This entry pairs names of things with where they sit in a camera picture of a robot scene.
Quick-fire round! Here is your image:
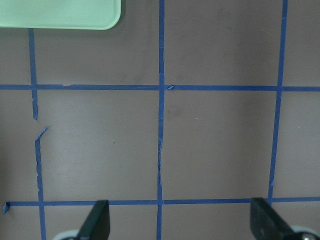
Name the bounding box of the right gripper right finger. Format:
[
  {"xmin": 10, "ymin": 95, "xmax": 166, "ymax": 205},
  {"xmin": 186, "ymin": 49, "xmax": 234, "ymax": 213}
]
[{"xmin": 250, "ymin": 197, "xmax": 293, "ymax": 240}]

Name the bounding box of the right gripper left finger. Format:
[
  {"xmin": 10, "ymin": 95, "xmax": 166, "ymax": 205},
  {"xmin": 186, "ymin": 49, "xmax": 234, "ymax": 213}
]
[{"xmin": 78, "ymin": 200, "xmax": 111, "ymax": 240}]

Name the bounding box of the light green tray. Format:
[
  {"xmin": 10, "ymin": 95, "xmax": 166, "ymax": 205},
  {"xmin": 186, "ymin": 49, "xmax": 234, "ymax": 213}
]
[{"xmin": 0, "ymin": 0, "xmax": 122, "ymax": 30}]

